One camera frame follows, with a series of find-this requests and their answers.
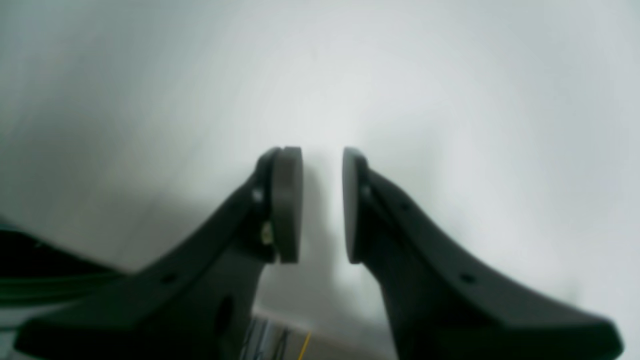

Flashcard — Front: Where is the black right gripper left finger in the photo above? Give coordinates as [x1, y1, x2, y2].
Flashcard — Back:
[14, 146, 303, 360]

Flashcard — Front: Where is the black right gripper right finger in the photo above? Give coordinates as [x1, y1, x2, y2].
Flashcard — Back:
[342, 146, 624, 360]

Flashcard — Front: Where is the black T-shirt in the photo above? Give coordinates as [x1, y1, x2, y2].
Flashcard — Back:
[0, 227, 125, 307]

